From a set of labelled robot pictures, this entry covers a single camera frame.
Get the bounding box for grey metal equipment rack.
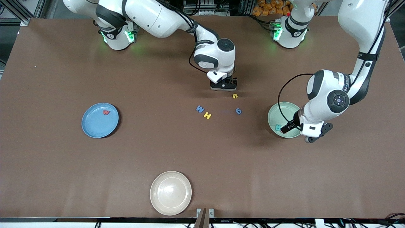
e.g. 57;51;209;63
185;0;229;16

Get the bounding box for blue plate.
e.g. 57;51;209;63
81;103;119;139

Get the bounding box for aluminium frame post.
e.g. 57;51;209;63
0;0;46;26

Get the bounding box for green plate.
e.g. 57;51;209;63
267;101;306;139

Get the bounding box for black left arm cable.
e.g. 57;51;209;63
278;0;393;130

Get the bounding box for orange snack bag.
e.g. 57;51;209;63
252;0;291;17

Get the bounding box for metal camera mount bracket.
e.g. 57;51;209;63
196;208;214;228

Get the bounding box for beige plate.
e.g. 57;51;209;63
150;171;192;216

